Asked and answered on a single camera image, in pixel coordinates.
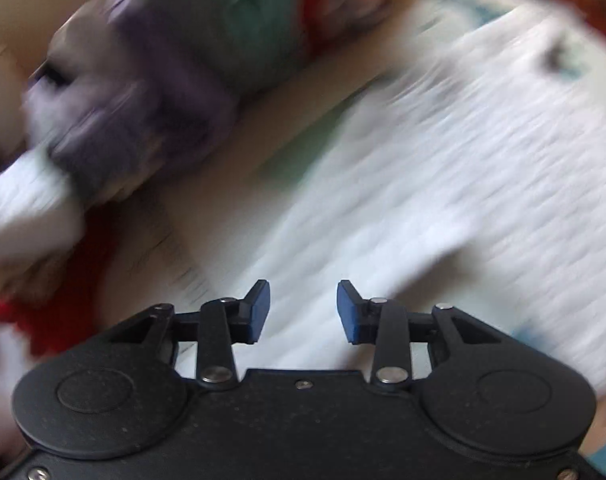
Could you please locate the teal green garment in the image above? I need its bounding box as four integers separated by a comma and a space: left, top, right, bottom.
197, 0, 304, 94

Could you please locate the pink garment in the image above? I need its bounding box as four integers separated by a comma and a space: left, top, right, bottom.
321, 0, 392, 38

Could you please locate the dark red garment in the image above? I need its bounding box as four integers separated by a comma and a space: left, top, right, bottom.
0, 204, 125, 358

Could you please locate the red garment in pile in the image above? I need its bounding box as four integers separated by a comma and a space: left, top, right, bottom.
299, 0, 339, 60

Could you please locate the white quilted baby garment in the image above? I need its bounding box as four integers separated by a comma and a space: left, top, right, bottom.
167, 6, 606, 393

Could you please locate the purple garment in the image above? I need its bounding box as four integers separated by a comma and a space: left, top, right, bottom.
23, 0, 238, 204

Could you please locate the white folded garment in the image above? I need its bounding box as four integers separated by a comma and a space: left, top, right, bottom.
0, 148, 84, 259

